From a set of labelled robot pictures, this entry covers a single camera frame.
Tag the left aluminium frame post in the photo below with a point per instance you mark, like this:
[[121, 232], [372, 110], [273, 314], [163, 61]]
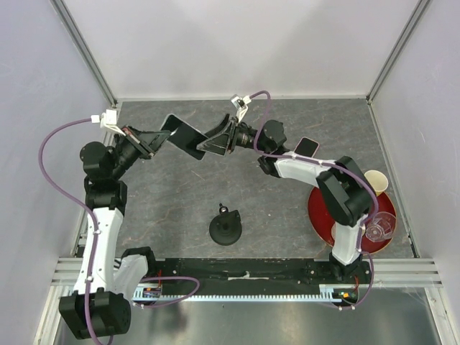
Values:
[[76, 36]]

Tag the black phone clear case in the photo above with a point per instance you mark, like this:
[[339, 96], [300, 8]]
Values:
[[184, 136]]

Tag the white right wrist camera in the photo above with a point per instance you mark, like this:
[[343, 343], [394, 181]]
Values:
[[241, 105]]

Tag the black phone pink case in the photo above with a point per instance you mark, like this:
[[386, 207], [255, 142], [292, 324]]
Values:
[[306, 147]]

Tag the aluminium frame post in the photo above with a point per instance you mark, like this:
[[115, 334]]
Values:
[[76, 36], [403, 39]]

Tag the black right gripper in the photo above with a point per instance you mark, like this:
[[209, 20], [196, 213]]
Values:
[[218, 144]]

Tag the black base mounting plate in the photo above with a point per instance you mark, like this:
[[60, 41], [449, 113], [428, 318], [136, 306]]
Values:
[[310, 271]]

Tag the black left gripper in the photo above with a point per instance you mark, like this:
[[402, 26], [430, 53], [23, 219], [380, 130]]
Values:
[[154, 138]]

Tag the beige paper cup upper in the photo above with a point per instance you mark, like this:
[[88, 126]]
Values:
[[378, 181]]

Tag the right aluminium frame post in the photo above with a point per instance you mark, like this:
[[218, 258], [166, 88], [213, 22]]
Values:
[[403, 39]]

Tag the black round base mount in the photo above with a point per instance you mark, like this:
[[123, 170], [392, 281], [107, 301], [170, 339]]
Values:
[[226, 228]]

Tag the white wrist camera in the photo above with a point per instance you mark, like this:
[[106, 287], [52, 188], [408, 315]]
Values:
[[241, 105], [108, 121]]

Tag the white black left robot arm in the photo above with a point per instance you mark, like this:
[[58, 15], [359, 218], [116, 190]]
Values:
[[101, 299]]

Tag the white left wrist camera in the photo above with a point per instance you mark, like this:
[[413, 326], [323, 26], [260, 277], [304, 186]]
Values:
[[108, 121]]

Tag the clear plastic cup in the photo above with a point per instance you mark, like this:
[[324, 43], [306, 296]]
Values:
[[381, 227]]

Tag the grey slotted cable duct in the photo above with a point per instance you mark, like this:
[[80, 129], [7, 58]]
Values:
[[244, 290]]

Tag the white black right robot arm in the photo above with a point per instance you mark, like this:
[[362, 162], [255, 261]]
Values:
[[347, 194]]

